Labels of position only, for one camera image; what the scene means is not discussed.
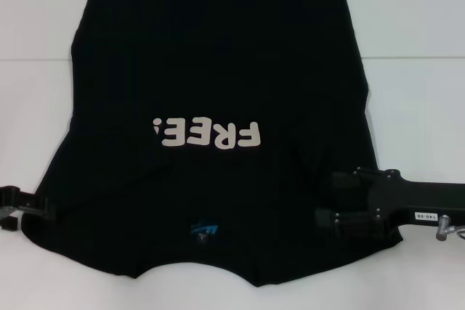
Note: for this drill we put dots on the black shirt with FREE print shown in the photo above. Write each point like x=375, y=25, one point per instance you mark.
x=218, y=70

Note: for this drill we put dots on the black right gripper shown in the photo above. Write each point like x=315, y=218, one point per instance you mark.
x=417, y=197

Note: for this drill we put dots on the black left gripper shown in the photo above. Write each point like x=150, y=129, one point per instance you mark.
x=9, y=199

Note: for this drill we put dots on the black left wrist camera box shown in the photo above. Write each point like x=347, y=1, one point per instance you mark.
x=8, y=224

